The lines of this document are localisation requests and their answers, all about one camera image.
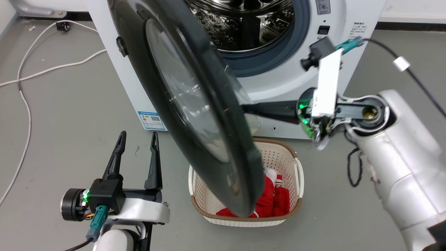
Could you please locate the red and white garment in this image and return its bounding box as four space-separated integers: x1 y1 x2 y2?
216 169 291 219

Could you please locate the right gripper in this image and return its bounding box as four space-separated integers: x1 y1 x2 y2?
241 87 344 151

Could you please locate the green right cable connector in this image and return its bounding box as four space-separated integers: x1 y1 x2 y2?
335 36 365 55

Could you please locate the green left cable connector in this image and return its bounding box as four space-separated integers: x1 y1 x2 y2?
86 205 109 242

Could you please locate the grey panel label sticker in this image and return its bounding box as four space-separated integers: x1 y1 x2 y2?
315 0 331 15

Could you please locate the blue energy label sticker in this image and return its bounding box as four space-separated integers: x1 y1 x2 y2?
137 111 166 131

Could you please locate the steel washing machine drum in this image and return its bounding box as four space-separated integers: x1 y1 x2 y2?
185 0 295 53

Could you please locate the dark round washing machine door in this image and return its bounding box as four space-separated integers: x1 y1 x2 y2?
107 0 265 219

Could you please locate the thick white floor cable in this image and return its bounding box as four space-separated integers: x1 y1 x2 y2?
0 49 107 87

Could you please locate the thin white floor cable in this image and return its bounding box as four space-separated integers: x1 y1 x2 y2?
0 20 99 206

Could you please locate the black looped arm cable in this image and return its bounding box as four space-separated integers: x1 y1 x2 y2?
345 130 364 188

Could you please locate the grey rubber door gasket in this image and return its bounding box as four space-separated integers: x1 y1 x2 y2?
209 0 311 78

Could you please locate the green cable connector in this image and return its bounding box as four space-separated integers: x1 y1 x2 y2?
86 205 109 242
335 36 365 55

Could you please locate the white woven laundry basket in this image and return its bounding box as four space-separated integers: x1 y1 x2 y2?
188 138 305 228

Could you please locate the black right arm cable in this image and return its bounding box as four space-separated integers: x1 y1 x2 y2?
362 38 446 118

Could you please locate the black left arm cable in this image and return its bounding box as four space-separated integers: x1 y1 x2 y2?
64 237 94 251

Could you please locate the white front-load washing machine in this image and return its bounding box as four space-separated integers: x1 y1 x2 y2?
84 0 388 140

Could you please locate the white cable tag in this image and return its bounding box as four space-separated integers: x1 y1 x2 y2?
393 56 411 72

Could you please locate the white grey base fixture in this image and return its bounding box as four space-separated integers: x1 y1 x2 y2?
10 0 67 18

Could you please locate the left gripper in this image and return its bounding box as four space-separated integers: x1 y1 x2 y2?
61 131 171 225

